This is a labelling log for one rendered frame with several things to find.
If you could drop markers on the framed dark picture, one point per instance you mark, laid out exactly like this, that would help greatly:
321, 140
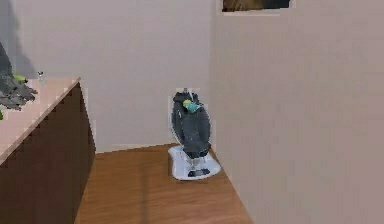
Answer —
255, 4

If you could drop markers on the dark brown cabinet pink top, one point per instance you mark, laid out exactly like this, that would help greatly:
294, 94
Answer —
43, 156

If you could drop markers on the grey crumpled cloth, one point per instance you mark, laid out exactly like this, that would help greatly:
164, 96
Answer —
13, 93

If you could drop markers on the small clear glass bottle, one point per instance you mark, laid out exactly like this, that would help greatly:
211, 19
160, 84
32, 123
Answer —
41, 76

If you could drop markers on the grey baby swing white base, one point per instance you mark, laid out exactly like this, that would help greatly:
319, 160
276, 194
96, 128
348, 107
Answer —
192, 130

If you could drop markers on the small yellow-green object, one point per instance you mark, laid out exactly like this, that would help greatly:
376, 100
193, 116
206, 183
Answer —
19, 78

